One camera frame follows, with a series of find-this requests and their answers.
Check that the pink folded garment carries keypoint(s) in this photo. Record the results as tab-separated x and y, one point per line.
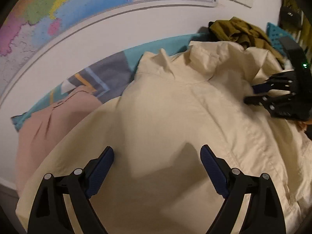
46	128

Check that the colourful wall map poster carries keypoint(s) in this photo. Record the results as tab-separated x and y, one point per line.
33	23

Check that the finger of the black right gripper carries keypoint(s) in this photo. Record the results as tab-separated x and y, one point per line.
285	81
283	106

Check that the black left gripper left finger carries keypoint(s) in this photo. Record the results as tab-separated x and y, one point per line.
49	213

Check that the teal grey patterned bedsheet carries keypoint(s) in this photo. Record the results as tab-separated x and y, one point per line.
109	76

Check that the teal perforated plastic basket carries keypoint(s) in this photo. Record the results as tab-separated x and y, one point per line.
274	33

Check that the olive green garment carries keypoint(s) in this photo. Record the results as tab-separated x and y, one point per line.
247	35

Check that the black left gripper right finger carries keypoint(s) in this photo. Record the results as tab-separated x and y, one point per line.
264	213

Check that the cream beige large shirt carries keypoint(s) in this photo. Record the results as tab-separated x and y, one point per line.
174	106

